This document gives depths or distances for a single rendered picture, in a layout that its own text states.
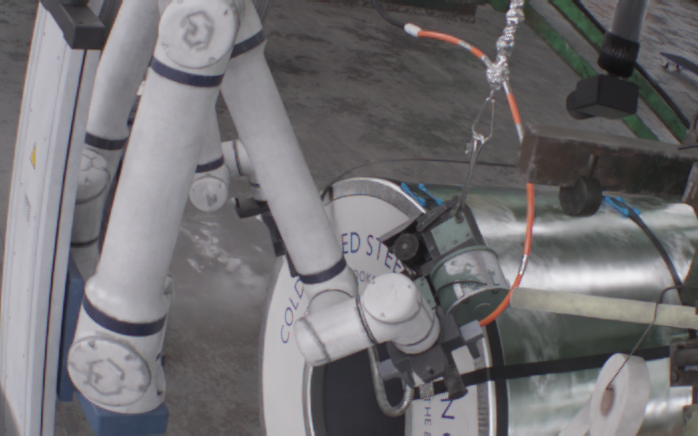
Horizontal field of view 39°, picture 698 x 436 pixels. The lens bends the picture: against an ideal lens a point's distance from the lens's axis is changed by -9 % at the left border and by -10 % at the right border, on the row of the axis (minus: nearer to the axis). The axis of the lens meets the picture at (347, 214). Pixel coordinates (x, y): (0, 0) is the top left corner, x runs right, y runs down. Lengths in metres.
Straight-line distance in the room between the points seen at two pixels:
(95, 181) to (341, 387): 1.06
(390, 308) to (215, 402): 2.37
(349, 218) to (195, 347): 1.71
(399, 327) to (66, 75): 0.72
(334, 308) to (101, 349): 0.40
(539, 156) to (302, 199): 0.60
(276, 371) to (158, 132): 1.65
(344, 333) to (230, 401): 2.33
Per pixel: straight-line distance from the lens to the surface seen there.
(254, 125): 1.75
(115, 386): 1.79
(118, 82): 2.42
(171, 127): 1.60
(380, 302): 1.72
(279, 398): 3.15
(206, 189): 2.34
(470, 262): 2.10
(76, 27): 1.81
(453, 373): 2.10
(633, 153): 1.36
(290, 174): 1.78
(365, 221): 2.69
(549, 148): 1.30
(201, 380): 4.13
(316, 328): 1.76
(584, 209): 1.33
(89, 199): 2.33
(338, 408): 3.03
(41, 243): 1.97
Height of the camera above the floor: 2.26
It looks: 23 degrees down
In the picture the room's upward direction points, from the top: 15 degrees clockwise
